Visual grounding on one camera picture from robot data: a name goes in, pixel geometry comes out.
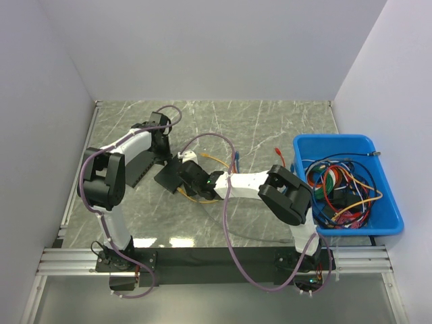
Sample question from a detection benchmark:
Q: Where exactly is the blue ethernet cable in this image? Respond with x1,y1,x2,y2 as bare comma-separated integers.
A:
232,151,298,176

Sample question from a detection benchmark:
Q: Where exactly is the yellow ethernet cable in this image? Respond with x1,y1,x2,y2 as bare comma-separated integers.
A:
177,152,230,204

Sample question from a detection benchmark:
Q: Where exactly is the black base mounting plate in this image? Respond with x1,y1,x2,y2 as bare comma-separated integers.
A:
95,247,337,288

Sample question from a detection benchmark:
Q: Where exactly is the green cable coil in bin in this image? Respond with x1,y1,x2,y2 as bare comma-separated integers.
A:
309,167,338,203

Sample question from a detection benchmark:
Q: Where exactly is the black network switch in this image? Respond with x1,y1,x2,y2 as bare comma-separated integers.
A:
126,151,183,194

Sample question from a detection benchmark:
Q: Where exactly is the orange cable in bin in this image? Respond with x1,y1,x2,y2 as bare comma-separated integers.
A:
322,165,384,223

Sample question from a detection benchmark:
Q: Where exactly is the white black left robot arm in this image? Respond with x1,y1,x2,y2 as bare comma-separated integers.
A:
77,111,173,271

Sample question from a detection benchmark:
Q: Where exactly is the red ethernet cable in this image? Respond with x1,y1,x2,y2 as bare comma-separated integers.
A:
273,147,287,168

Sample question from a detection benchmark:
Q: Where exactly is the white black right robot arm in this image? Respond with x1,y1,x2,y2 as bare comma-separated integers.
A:
178,161,322,269

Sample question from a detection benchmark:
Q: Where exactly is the blue plastic bin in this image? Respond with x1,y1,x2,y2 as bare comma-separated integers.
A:
290,134,404,236

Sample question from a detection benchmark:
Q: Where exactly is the black cable in bin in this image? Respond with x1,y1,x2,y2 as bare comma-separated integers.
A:
305,151,381,190

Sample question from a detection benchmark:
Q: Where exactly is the aluminium frame rail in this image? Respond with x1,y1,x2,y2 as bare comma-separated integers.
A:
36,246,393,276

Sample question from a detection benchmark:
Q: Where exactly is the white cable in bin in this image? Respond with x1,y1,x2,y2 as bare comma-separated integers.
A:
300,158,355,190

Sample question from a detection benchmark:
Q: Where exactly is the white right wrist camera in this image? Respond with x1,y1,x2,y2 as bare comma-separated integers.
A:
178,150,198,164

